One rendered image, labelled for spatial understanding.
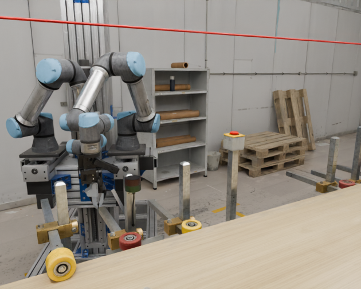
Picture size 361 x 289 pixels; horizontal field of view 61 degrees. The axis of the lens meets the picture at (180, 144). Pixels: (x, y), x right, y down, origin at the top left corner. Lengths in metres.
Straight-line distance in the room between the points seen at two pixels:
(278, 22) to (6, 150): 4.74
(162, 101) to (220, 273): 3.55
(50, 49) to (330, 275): 3.41
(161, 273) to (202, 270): 0.13
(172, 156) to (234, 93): 1.56
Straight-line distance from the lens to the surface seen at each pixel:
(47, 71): 1.60
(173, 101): 4.46
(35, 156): 1.93
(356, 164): 2.21
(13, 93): 3.74
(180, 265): 1.03
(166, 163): 4.56
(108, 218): 1.44
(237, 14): 5.32
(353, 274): 1.13
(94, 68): 1.55
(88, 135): 1.20
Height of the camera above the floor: 1.49
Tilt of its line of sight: 13 degrees down
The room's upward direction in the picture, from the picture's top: straight up
